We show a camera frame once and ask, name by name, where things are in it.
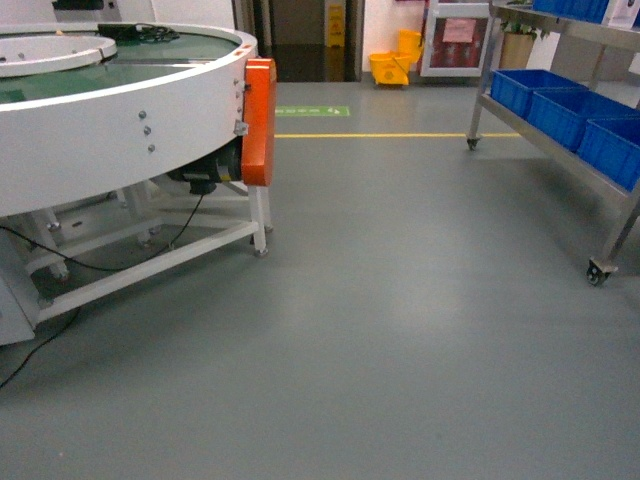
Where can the yellow wet floor sign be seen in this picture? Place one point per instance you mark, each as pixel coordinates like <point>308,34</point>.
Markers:
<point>335,23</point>

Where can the black conveyor motor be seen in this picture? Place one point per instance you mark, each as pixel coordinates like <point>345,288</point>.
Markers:
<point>203,175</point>

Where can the fire extinguisher cabinet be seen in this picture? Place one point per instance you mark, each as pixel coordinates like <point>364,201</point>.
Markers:
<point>454,39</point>

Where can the yellow mop bucket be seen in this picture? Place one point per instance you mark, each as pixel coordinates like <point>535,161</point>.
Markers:
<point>393,68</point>

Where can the stainless steel shelf cart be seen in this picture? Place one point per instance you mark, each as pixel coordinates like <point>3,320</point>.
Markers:
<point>603,265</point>

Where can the orange motor cover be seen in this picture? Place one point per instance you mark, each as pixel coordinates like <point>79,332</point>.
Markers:
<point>257,159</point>

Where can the blue bin on cart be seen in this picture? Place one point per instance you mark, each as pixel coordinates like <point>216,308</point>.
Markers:
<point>525,90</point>
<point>611,146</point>
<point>562,115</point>

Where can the white round conveyor table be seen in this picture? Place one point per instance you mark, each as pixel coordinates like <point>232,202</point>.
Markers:
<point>93,118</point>

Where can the potted plant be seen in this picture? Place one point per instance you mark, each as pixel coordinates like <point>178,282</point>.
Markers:
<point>517,44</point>

